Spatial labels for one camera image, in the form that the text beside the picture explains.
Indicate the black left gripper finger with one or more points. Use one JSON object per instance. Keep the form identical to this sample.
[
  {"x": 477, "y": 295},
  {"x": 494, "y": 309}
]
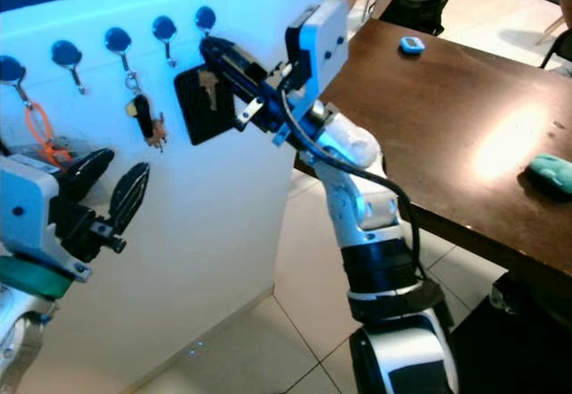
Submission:
[
  {"x": 89, "y": 171},
  {"x": 131, "y": 194}
]

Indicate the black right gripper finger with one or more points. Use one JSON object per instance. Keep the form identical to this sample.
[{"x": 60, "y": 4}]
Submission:
[
  {"x": 239, "y": 84},
  {"x": 234, "y": 56}
]

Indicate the key with black leather fob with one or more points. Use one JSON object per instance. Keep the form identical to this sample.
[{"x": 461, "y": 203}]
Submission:
[{"x": 197, "y": 121}]

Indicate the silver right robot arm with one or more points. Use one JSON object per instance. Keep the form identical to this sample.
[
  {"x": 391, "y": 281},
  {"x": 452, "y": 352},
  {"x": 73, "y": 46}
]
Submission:
[{"x": 384, "y": 260}]

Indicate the key bunch with black fob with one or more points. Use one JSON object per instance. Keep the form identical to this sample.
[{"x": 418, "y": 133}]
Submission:
[{"x": 143, "y": 117}]

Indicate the small blue round object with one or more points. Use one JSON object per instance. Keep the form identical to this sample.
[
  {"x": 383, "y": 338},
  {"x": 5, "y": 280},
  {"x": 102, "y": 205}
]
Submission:
[{"x": 411, "y": 46}]

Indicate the black luggage bag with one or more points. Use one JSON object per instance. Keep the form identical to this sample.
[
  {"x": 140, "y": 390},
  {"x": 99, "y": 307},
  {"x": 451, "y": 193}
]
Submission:
[{"x": 411, "y": 5}]

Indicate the dark brown wooden table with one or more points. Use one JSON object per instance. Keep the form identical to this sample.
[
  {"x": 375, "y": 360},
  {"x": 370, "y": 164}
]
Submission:
[{"x": 456, "y": 117}]

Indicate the teal soft object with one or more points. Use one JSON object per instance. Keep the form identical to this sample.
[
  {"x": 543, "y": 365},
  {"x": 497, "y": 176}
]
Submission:
[{"x": 550, "y": 175}]

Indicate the black bulky object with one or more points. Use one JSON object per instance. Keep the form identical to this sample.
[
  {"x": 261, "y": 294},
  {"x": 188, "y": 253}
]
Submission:
[{"x": 518, "y": 349}]

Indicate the blue round wall hook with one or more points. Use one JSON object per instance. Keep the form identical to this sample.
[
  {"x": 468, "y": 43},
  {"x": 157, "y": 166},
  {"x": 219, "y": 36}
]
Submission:
[
  {"x": 66, "y": 53},
  {"x": 117, "y": 38},
  {"x": 164, "y": 28},
  {"x": 11, "y": 68},
  {"x": 205, "y": 17}
]

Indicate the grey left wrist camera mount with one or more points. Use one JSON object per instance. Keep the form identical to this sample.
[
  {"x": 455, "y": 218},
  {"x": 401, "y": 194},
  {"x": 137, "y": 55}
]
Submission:
[{"x": 31, "y": 215}]

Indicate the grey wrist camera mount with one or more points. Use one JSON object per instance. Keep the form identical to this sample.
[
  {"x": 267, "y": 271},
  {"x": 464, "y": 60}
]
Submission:
[
  {"x": 31, "y": 215},
  {"x": 322, "y": 41}
]

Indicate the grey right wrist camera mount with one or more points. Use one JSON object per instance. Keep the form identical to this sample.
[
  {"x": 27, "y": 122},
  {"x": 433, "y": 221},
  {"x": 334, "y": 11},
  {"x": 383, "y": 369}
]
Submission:
[{"x": 322, "y": 41}]

